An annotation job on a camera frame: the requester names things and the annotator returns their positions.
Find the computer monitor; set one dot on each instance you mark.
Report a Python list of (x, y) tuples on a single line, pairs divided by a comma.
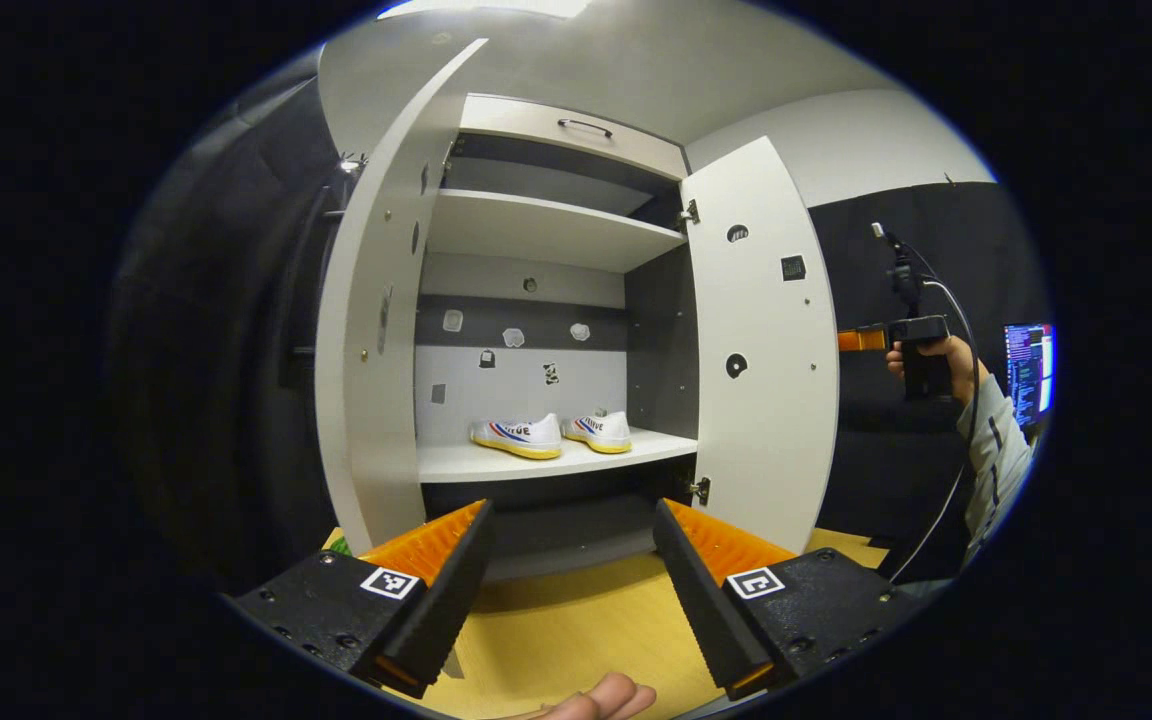
[(1028, 375)]

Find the white shoe cabinet door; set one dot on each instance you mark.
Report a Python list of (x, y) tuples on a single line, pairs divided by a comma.
[(766, 420), (376, 400)]

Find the ceiling light panel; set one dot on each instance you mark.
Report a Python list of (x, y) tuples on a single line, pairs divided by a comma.
[(496, 7)]

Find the white shoe cabinet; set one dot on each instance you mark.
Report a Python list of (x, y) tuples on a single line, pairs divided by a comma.
[(556, 390)]

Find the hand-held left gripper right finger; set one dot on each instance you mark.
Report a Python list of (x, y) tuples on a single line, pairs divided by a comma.
[(706, 610)]

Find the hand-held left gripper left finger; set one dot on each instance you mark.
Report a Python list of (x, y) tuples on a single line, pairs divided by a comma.
[(441, 610)]

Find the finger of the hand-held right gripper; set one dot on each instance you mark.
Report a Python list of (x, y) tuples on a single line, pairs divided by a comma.
[(861, 340)]

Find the black backdrop cloth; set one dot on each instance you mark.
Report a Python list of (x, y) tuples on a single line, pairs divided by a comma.
[(896, 470)]

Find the white cabinet drawer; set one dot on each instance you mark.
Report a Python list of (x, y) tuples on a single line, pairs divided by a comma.
[(536, 135)]

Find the white striped shoe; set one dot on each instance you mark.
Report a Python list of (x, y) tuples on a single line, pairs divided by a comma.
[(521, 437), (601, 430)]

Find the white cabinet shelf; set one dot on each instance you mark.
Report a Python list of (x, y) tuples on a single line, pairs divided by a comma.
[(546, 230), (556, 462)]

